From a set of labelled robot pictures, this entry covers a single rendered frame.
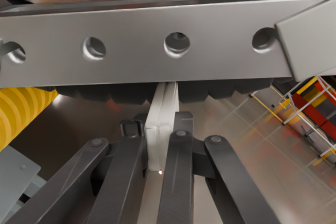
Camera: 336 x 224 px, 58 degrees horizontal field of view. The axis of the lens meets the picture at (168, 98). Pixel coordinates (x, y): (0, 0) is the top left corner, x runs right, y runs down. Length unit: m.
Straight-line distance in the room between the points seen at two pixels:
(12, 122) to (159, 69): 0.16
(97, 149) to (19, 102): 0.15
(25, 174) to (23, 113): 0.38
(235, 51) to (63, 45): 0.09
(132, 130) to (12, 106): 0.16
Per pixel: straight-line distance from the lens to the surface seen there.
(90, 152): 0.16
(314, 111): 4.72
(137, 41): 0.16
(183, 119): 0.19
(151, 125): 0.17
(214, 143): 0.15
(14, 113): 0.30
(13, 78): 0.19
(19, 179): 0.67
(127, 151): 0.15
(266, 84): 0.27
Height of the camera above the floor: 0.72
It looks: 21 degrees down
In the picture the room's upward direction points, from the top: 44 degrees clockwise
